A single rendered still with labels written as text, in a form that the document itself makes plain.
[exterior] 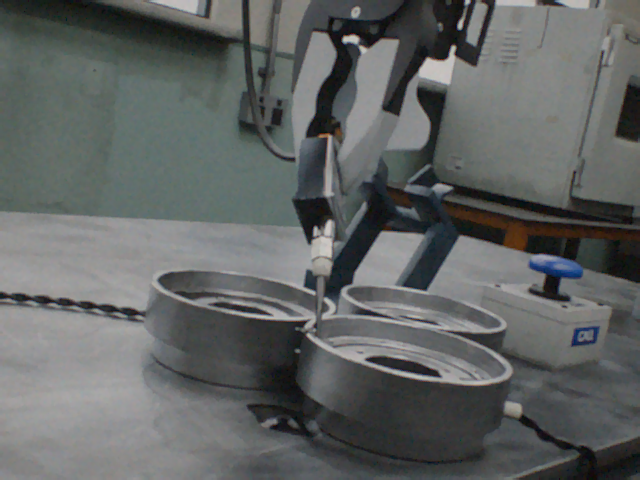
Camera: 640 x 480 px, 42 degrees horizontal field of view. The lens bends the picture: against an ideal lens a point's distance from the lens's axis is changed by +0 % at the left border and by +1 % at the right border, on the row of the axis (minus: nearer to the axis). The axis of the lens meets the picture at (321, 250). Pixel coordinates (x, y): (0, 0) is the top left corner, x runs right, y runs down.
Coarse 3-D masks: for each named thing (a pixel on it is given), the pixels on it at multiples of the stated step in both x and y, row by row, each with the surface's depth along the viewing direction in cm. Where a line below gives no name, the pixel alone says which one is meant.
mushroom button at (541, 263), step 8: (536, 256) 63; (544, 256) 62; (552, 256) 63; (528, 264) 63; (536, 264) 62; (544, 264) 61; (552, 264) 61; (560, 264) 61; (568, 264) 61; (576, 264) 62; (544, 272) 61; (552, 272) 61; (560, 272) 61; (568, 272) 61; (576, 272) 61; (544, 280) 63; (552, 280) 62; (560, 280) 63; (544, 288) 63; (552, 288) 62
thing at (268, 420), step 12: (252, 408) 40; (264, 408) 40; (276, 408) 40; (288, 408) 41; (264, 420) 39; (276, 420) 39; (288, 420) 39; (300, 420) 39; (312, 420) 40; (288, 432) 38; (300, 432) 38; (312, 432) 39
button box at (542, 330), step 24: (504, 288) 63; (528, 288) 65; (504, 312) 62; (528, 312) 60; (552, 312) 59; (576, 312) 59; (600, 312) 62; (528, 336) 60; (552, 336) 59; (576, 336) 60; (600, 336) 63; (528, 360) 60; (552, 360) 59; (576, 360) 61
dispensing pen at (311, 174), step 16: (336, 128) 51; (304, 144) 48; (320, 144) 48; (336, 144) 51; (304, 160) 47; (320, 160) 47; (304, 176) 47; (320, 176) 46; (304, 192) 46; (320, 192) 46; (304, 208) 46; (320, 208) 46; (304, 224) 48; (320, 224) 46; (320, 240) 46; (336, 240) 49; (320, 256) 45; (320, 272) 45; (320, 288) 44; (320, 304) 44; (320, 320) 43
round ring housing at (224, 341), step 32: (160, 288) 44; (192, 288) 50; (224, 288) 52; (256, 288) 52; (288, 288) 51; (160, 320) 44; (192, 320) 42; (224, 320) 42; (256, 320) 42; (288, 320) 43; (160, 352) 45; (192, 352) 42; (224, 352) 42; (256, 352) 42; (288, 352) 43; (224, 384) 43; (256, 384) 43; (288, 384) 44
